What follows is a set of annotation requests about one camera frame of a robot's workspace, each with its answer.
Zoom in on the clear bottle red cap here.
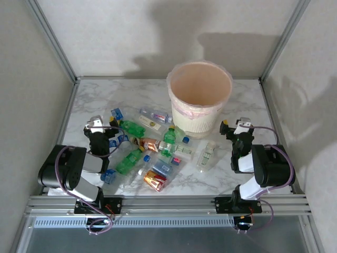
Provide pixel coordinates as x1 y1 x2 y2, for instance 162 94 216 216
157 155 185 169

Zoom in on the pale green bottle blue cap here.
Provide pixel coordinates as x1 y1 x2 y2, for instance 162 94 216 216
173 125 191 144

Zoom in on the green plastic bottle yellow cap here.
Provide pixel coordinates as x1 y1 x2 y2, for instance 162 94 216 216
163 125 177 145
115 146 146 175
117 120 147 138

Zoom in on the grey metal panel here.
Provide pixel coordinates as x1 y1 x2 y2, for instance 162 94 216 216
15 226 316 253

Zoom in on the grey slotted cable duct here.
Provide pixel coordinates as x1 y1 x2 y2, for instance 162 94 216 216
33 216 236 228

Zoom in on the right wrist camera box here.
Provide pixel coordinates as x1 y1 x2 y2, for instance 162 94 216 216
235 116 252 134

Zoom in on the beige ribbed waste bin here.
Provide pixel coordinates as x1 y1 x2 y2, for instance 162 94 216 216
167 61 234 140

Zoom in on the orange label bottle white cap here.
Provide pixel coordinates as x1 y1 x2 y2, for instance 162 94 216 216
138 168 169 192

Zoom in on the clear bottle red blue label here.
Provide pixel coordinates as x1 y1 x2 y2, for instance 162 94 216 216
138 106 174 124

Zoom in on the wide grooved aluminium rail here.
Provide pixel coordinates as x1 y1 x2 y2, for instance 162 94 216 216
25 194 313 217

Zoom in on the clear bottle blue soda label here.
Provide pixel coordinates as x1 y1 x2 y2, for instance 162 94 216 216
143 154 176 179

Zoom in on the copper label plastic bottle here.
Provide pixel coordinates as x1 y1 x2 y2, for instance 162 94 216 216
131 136 162 153

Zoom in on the thin aluminium frame rail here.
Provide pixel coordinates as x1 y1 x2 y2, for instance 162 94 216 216
76 75 263 81
43 79 81 196
258 79 297 193

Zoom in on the clear bottle green label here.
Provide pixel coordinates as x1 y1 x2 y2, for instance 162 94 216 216
196 141 220 173
160 142 197 159

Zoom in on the clear bottle blue cap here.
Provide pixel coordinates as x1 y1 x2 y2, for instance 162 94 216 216
108 133 134 155
110 106 142 124
100 168 134 189

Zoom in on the short aluminium frame post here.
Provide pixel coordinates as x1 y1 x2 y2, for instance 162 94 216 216
9 213 35 253
300 215 326 253

